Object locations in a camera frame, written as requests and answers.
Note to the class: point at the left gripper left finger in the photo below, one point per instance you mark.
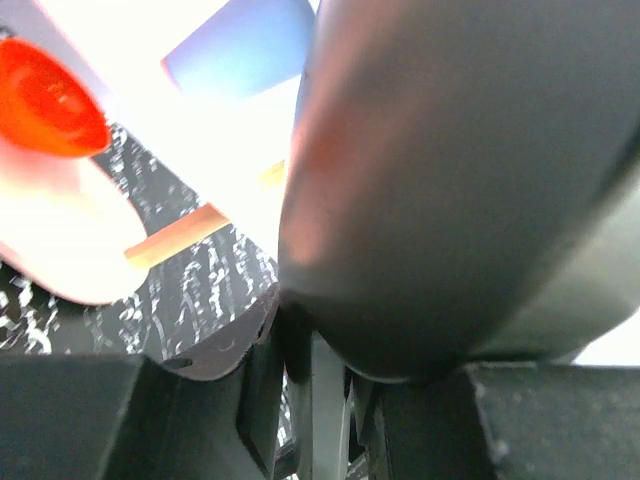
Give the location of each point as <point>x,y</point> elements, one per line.
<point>208,413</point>

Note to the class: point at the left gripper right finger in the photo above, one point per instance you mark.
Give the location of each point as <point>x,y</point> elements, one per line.
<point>516,421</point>

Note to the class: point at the grey shower head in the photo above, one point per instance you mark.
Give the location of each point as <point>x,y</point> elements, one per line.
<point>464,184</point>

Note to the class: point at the pink three-tier shelf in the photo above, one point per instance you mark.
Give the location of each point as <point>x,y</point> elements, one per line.
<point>66,223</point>

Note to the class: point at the orange cup on shelf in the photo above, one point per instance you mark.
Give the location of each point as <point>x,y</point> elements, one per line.
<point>44,107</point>

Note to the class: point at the blue cup on shelf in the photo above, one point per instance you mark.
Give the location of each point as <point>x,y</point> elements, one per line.
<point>245,48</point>

